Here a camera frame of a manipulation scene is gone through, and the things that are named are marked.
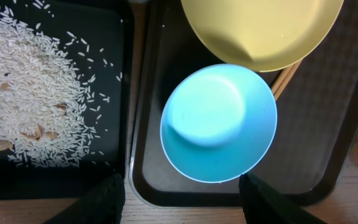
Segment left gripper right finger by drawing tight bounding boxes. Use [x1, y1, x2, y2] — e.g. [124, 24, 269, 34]
[239, 174, 325, 224]

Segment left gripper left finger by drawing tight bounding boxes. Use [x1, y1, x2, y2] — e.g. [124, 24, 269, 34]
[45, 173, 126, 224]

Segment light blue bowl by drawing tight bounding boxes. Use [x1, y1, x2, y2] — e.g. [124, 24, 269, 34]
[160, 63, 278, 184]

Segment rice and food scraps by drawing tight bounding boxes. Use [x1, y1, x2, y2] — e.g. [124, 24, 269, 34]
[0, 0, 124, 169]

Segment black waste tray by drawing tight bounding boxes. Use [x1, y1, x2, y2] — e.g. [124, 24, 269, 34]
[0, 1, 134, 200]

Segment dark brown serving tray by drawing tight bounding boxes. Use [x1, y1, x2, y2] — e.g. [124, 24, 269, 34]
[129, 0, 358, 207]

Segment wooden chopstick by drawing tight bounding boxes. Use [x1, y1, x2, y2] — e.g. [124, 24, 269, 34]
[273, 58, 303, 101]
[270, 63, 296, 94]

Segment yellow plate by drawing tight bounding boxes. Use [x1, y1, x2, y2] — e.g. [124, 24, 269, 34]
[181, 0, 344, 72]

